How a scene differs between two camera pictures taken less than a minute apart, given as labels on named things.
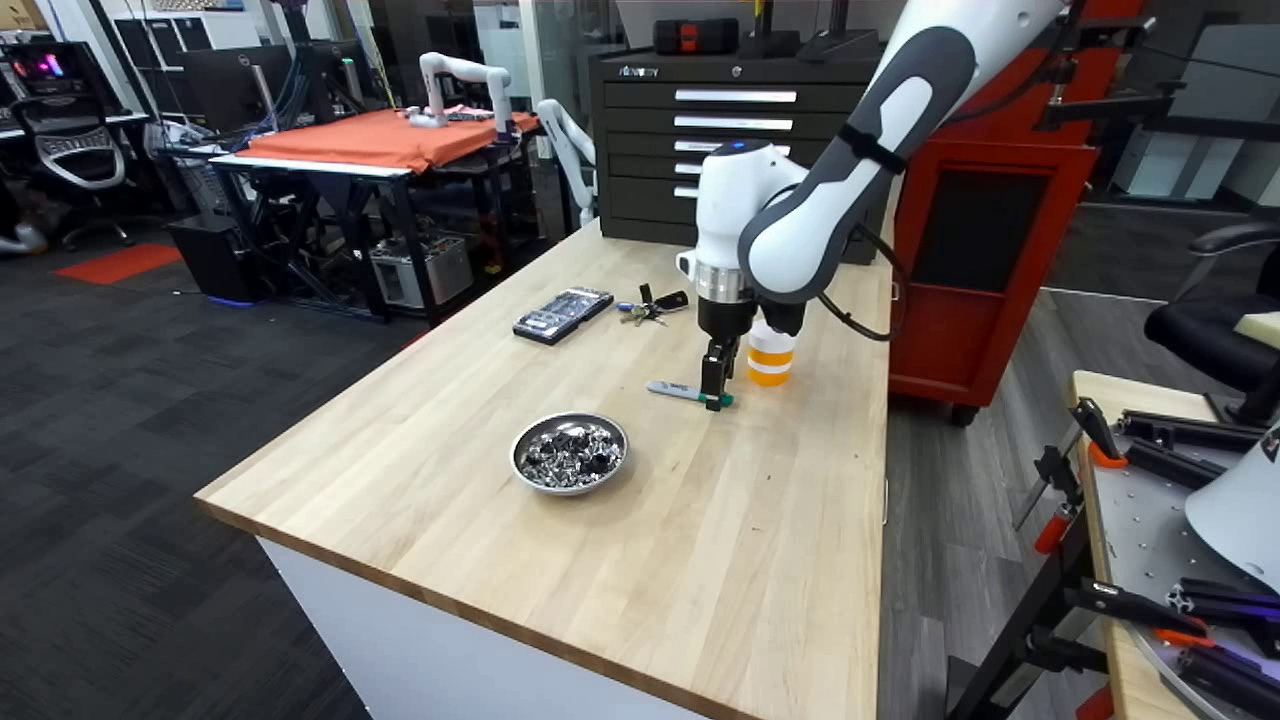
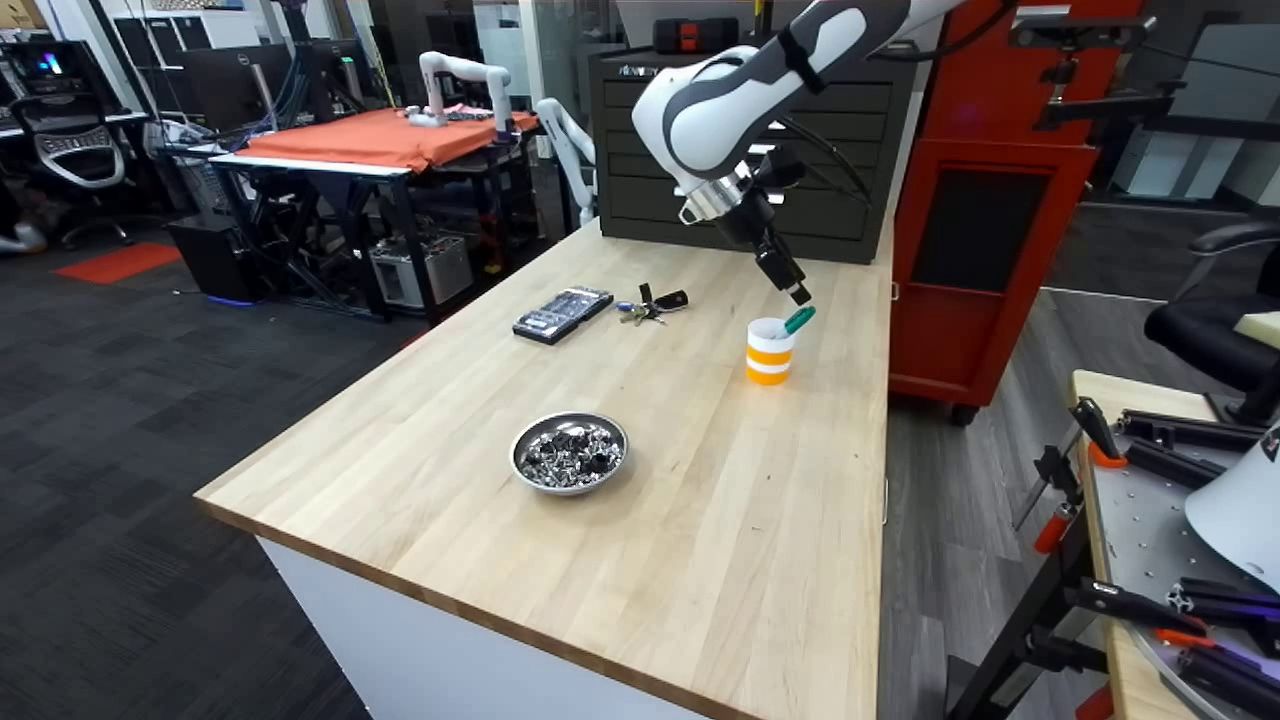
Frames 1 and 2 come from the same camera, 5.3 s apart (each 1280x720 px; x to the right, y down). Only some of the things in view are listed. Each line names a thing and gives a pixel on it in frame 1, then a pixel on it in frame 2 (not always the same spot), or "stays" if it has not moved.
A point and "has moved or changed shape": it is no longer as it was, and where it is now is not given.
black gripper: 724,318 → 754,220
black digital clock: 699,38 stays
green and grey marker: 690,393 has moved or changed shape
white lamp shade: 1241,519 stays
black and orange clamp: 1186,450 stays
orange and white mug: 771,355 stays
